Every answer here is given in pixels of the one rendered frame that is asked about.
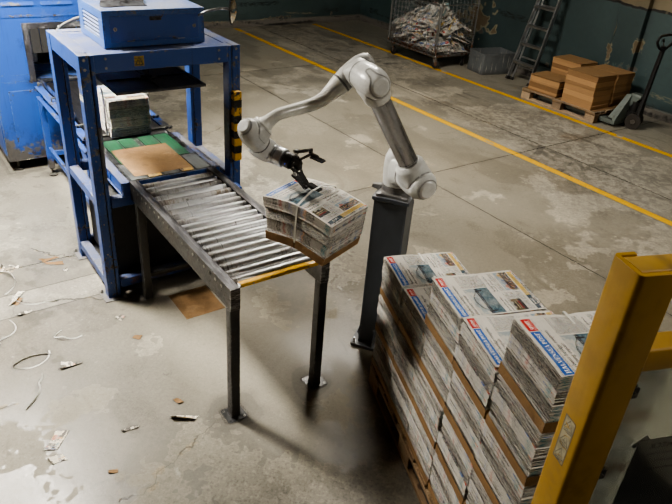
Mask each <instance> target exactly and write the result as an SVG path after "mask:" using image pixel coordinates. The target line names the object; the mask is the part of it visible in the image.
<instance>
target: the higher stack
mask: <svg viewBox="0 0 672 504"><path fill-rule="evenodd" d="M595 312H596V311H588V312H578V313H572V314H567V313H566V312H565V311H563V312H562V315H556V314H555V315H539V316H528V317H519V318H514V320H513V322H512V326H511V329H510V336H509V338H508V342H509V343H508V345H507V347H506V352H505V354H504V356H505V357H504V359H503V361H502V364H503V365H504V367H505V368H506V369H507V371H508V372H509V374H510V375H511V377H512V378H513V380H514V381H515V382H516V384H517V385H518V387H519V388H520V390H521V391H522V392H523V394H524V395H525V397H526V398H527V400H528V401H529V402H530V404H531V405H532V407H533V408H534V409H535V411H536V412H537V413H538V415H539V416H540V418H541V419H542V420H543V422H544V423H551V422H559V419H560V416H561V413H562V410H563V407H564V404H565V401H566V398H567V395H568V392H569V389H570V386H571V383H572V380H573V377H574V374H575V371H576V368H577V365H578V362H579V359H580V356H581V354H582V351H583V348H584V345H585V342H586V339H587V336H588V333H589V330H590V327H591V324H592V321H593V318H594V315H595ZM564 314H565V315H564ZM497 377H498V379H496V381H497V382H496V384H495V387H493V388H494V389H493V393H492V395H493V396H492V397H491V400H492V402H493V403H492V405H491V407H490V411H489V414H488V415H489V416H490V418H491V420H492V421H493V423H494V425H495V426H496V428H497V430H498V431H499V433H500V435H501V436H502V438H503V440H504V442H505V443H506V445H507V447H508V448H509V450H510V452H511V453H512V455H513V456H514V458H515V460H516V461H517V463H518V465H519V466H520V468H521V469H522V471H523V472H524V474H525V476H526V477H534V476H540V475H541V472H542V469H543V466H544V463H545V460H546V457H547V454H548V451H549V448H550V445H551V443H552V440H553V437H554V434H555V432H551V433H544V434H541V432H540V431H539V429H538V428H537V426H536V425H535V424H534V422H533V421H532V419H531V418H530V416H529V415H528V413H527V412H526V411H525V409H524V408H523V406H522V405H521V403H520V402H519V401H518V399H517V398H516V396H515V395H514V393H513V392H512V390H511V389H510V388H509V386H508V385H507V383H506V382H505V380H504V379H503V377H502V376H501V375H500V374H498V376H497ZM482 434H483V436H482V437H481V438H482V440H481V445H480V446H478V449H477V451H476V457H475V458H476V463H477V465H478V466H479V468H480V470H481V472H482V473H483V475H484V477H485V479H486V480H487V482H488V484H489V486H490V488H491V489H492V491H493V493H494V495H495V497H496V498H497V500H498V502H499V504H531V502H532V499H533V496H534V493H535V490H536V487H537V485H532V486H526V487H524V486H523V484H522V483H521V481H520V479H519V478H518V476H517V474H516V473H515V471H514V469H513V468H512V466H511V464H510V463H509V461H508V459H507V458H506V456H505V454H504V453H503V451H502V449H501V448H500V446H499V444H498V443H497V441H496V439H495V438H494V436H493V434H492V433H491V431H490V429H489V428H488V426H487V424H486V423H485V425H484V427H483V432H482ZM472 471H473V473H472V476H471V479H470V481H469V487H467V489H468V491H469V493H468V495H467V499H466V502H465V503H466V504H492V502H491V500H490V498H489V496H488V494H487V493H486V491H485V489H484V487H483V485H482V483H481V482H480V480H479V478H478V476H477V474H476V472H475V471H474V469H473V470H472Z"/></svg>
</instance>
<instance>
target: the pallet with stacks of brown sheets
mask: <svg viewBox="0 0 672 504"><path fill-rule="evenodd" d="M634 77H635V72H632V71H628V70H625V69H621V68H618V67H614V66H611V65H607V64H602V65H598V62H596V61H592V60H589V59H585V58H582V57H578V56H575V55H571V54H568V55H560V56H554V57H553V62H552V67H551V71H542V72H536V73H532V74H531V79H530V81H529V86H528V87H523V88H522V93H521V98H523V99H526V100H529V101H532V102H534V103H537V104H540V105H543V106H545V107H548V108H551V109H554V110H556V111H559V112H562V113H565V114H567V115H570V116H573V117H576V118H578V119H581V120H584V121H587V122H589V123H592V124H593V123H597V121H598V117H599V115H603V114H606V115H610V114H611V112H612V111H613V110H614V109H615V108H616V107H617V105H618V104H619V103H620V102H621V101H622V99H623V98H624V97H625V96H626V95H627V94H629V93H630V89H631V84H632V81H633V78H634ZM534 93H535V94H536V95H537V96H538V95H541V96H543V97H546V98H549V99H552V105H551V104H548V103H545V102H543V101H540V100H537V99H534V98H533V96H534ZM565 104H566V105H569V106H572V107H575V108H578V109H580V110H583V111H585V115H584V116H582V115H579V114H576V113H573V112H570V111H568V110H565V109H564V107H565Z"/></svg>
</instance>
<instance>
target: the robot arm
mask: <svg viewBox="0 0 672 504"><path fill-rule="evenodd" d="M352 88H355V89H356V91H357V93H358V94H359V95H360V97H361V98H362V100H363V101H364V102H365V104H366V105H367V106H369V107H371V109H372V111H373V113H374V115H375V117H376V119H377V122H378V124H379V126H380V128H381V130H382V132H383V134H384V136H385V138H386V140H387V143H388V145H389V147H390V148H389V150H388V152H387V154H386V156H385V161H384V167H383V182H373V184H372V187H374V188H376V189H379V190H378V191H377V192H376V193H375V195H376V196H380V197H386V198H391V199H395V200H400V201H403V202H408V200H409V197H412V198H414V199H417V200H425V199H428V198H430V197H432V196H433V195H434V193H435V192H436V190H437V181H436V177H435V176H434V174H433V173H432V172H431V170H430V169H429V167H428V165H427V164H426V162H425V160H424V159H423V157H421V156H419V155H416V154H415V151H414V149H413V147H412V145H411V142H410V140H409V138H408V136H407V133H406V131H405V129H404V127H403V124H402V122H401V120H400V118H399V116H398V113H397V111H396V109H395V107H394V104H393V102H392V100H391V82H390V78H389V76H388V75H387V73H386V72H385V71H384V70H383V69H382V68H380V67H379V66H377V65H376V64H375V62H374V59H373V57H372V56H371V55H370V54H368V53H361V54H358V55H356V56H354V57H353V58H351V59H350V60H349V61H347V62H346V63H345V64H344V65H343V66H342V67H341V68H340V69H339V70H338V71H337V72H336V73H335V75H334V76H333V77H332V78H331V79H330V81H329V82H328V83H327V85H326V86H325V87H324V88H323V90H322V91H321V92H320V93H319V94H317V95H316V96H314V97H312V98H310V99H307V100H304V101H300V102H297V103H293V104H290V105H286V106H283V107H280V108H277V109H275V110H273V111H271V112H270V113H268V114H266V115H265V116H263V117H255V118H253V119H252V118H244V119H242V120H241V121H240V122H239V123H238V126H237V133H238V136H239V138H240V139H241V141H242V142H243V143H244V145H245V146H246V147H247V149H248V151H249V152H250V153H251V154H252V155H253V156H254V157H256V158H258V159H260V160H262V161H264V162H267V163H272V164H274V165H277V166H279V167H281V168H282V167H285V168H287V169H290V170H292V171H293V173H292V175H291V177H292V178H294V179H295V180H296V181H297V182H298V183H299V184H300V186H301V187H302V188H303V189H304V190H306V189H307V188H310V189H312V190H313V189H315V188H316V187H318V186H317V185H315V184H314V183H312V182H310V183H309V181H308V179H307V178H306V176H305V175H304V173H303V170H302V164H303V162H302V160H304V159H306V158H308V157H310V159H313V160H315V161H317V162H319V163H324V162H326V160H325V159H322V158H320V157H319V156H318V155H317V154H314V153H313V148H308V149H302V150H300V149H295V150H293V152H294V154H293V153H291V152H290V151H289V150H288V149H286V148H283V147H282V146H279V145H278V144H277V143H276V142H275V141H273V140H272V139H271V138H270V136H271V134H272V128H273V127H274V125H275V124H276V123H278V122H279V121H281V120H283V119H286V118H289V117H293V116H297V115H301V114H305V113H309V112H313V111H316V110H318V109H321V108H323V107H324V106H326V105H328V104H329V103H331V102H332V101H334V100H335V99H337V98H338V97H340V96H342V95H343V94H345V93H347V92H348V91H349V90H351V89H352ZM306 152H309V154H307V155H305V156H303V157H301V158H300V157H299V156H298V155H297V154H299V153H306ZM298 171H300V172H298Z"/></svg>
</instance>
